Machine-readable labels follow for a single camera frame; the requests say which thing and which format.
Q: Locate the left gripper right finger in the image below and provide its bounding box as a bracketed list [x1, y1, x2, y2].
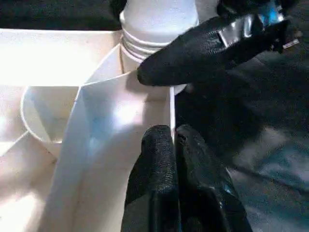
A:
[175, 124, 253, 232]

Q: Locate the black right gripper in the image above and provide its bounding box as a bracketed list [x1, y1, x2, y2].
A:
[216, 0, 304, 54]

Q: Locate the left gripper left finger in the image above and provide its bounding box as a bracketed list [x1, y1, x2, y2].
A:
[121, 125, 181, 232]

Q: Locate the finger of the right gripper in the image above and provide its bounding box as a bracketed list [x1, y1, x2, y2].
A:
[109, 0, 128, 19]
[136, 15, 286, 88]

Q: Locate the white plastic table leg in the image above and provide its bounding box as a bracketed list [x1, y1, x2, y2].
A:
[118, 0, 200, 62]

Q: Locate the black work mat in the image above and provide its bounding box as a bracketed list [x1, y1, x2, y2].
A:
[0, 0, 309, 232]

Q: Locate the white plastic table top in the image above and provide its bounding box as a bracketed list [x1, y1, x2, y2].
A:
[0, 28, 190, 232]

